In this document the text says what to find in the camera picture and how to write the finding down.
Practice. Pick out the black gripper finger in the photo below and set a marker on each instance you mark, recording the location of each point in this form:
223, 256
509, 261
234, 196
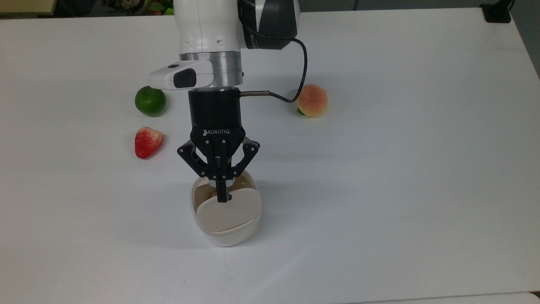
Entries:
244, 157
193, 157

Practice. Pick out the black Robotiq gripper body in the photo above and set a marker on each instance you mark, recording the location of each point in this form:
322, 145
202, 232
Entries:
215, 114

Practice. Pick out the cream garbage bin lid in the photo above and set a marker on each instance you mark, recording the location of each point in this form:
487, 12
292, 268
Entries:
236, 211

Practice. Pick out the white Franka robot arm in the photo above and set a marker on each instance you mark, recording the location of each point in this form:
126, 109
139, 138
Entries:
202, 25

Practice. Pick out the cream round garbage bin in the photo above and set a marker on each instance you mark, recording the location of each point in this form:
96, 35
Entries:
228, 238

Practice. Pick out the red toy strawberry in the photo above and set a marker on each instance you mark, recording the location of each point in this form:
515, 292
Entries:
147, 143

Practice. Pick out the green toy lime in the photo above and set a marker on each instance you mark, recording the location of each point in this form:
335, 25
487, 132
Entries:
150, 101

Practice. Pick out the orange yellow toy peach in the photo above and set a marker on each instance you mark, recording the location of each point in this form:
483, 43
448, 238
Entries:
313, 100

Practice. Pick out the green toy items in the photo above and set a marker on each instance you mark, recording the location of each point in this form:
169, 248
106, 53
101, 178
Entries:
160, 6

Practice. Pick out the wooden board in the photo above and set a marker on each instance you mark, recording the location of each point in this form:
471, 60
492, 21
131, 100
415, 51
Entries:
25, 6

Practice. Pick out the black table clamp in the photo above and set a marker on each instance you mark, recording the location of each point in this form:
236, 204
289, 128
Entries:
497, 12

